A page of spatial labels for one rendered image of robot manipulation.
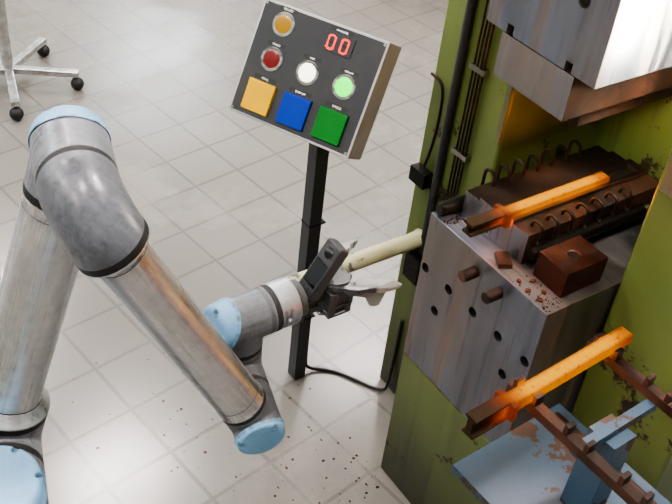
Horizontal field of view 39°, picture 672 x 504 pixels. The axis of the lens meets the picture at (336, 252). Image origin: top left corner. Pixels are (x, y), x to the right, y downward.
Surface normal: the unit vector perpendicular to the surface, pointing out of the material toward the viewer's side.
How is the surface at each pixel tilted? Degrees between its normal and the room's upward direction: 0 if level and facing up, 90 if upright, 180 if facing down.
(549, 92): 90
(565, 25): 90
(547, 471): 0
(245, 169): 0
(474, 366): 90
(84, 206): 49
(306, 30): 60
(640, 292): 90
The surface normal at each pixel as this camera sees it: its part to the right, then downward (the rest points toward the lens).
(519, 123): 0.55, 0.57
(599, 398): -0.83, 0.29
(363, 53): -0.40, 0.05
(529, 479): 0.10, -0.77
